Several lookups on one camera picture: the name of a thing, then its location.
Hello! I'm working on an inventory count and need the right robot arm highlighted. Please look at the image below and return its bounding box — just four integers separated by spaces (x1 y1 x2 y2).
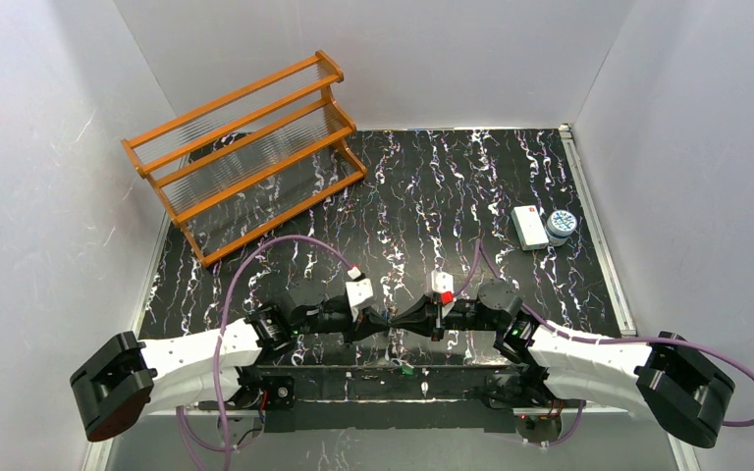
390 281 734 448

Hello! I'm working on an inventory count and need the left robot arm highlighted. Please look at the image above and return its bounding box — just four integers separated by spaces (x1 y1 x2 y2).
70 295 389 443

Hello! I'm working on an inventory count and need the white green small box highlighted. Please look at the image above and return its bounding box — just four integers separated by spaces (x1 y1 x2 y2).
511 205 549 251

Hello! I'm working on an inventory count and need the blue white round tin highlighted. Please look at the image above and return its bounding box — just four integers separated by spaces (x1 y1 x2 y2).
545 210 578 246

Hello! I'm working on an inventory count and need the orange wooden shelf rack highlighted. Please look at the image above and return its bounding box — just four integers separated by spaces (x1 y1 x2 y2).
121 50 368 267

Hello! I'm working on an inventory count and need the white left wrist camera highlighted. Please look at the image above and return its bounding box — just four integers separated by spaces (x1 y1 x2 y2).
345 265 375 321

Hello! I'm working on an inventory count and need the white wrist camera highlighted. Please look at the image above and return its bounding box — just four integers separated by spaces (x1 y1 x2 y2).
345 265 375 321
427 270 455 306

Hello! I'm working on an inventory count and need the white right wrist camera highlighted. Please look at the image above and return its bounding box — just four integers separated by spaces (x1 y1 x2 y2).
427 270 455 306

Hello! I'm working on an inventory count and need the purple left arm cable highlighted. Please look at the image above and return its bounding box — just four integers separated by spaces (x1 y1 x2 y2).
175 235 362 471

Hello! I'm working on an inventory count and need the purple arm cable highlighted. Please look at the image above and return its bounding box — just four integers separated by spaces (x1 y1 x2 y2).
175 235 362 471
452 238 754 449

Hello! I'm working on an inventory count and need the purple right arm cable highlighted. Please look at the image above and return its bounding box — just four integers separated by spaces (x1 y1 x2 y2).
452 238 754 449

